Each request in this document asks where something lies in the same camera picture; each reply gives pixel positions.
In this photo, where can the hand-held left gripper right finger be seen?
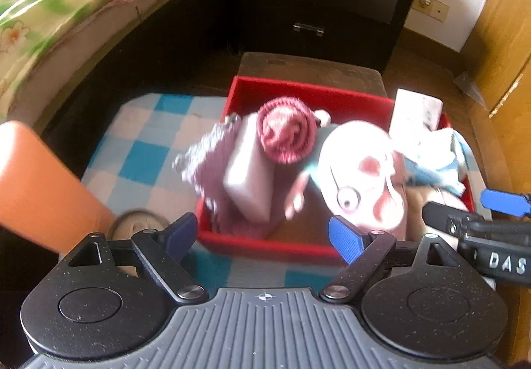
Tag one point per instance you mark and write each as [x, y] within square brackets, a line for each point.
[344, 236]

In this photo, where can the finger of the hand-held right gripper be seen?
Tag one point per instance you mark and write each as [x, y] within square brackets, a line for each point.
[504, 201]
[444, 214]

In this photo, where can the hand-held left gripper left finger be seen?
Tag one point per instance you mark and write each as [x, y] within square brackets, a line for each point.
[182, 230]

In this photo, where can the beige plush toy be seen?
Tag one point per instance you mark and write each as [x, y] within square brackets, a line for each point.
[427, 199]

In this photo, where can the blue face mask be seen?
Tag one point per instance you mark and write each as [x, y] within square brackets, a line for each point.
[427, 174]

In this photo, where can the pale green towel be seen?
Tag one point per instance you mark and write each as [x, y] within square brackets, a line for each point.
[433, 140]

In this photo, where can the pink pig plush toy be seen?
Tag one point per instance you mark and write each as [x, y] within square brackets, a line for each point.
[365, 161]

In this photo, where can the red cardboard box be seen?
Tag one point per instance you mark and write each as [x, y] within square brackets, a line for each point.
[265, 246]

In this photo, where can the white sponge block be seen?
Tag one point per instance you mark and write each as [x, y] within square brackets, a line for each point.
[249, 182]

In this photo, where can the white speckled sponge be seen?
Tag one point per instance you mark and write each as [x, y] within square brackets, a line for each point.
[415, 109]

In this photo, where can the purple and pink knitted sock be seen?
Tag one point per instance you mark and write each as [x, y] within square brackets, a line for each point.
[286, 132]

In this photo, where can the round tan lid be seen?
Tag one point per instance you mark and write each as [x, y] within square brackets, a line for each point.
[137, 224]

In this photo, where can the blue white checked mat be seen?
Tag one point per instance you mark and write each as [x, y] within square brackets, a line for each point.
[145, 145]

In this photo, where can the orange ribbed plastic piece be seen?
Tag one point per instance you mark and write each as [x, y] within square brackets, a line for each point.
[37, 194]

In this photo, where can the yellow wooden cabinet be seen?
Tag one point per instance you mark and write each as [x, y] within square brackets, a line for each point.
[498, 41]

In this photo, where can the brown wooden stool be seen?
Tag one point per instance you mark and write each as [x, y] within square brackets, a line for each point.
[311, 66]

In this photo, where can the bed mattress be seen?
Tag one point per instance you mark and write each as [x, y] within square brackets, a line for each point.
[62, 70]

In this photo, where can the dark bed frame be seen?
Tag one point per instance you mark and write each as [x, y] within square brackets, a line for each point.
[145, 61]

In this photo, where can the wall power outlet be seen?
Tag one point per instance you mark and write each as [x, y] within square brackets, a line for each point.
[433, 7]

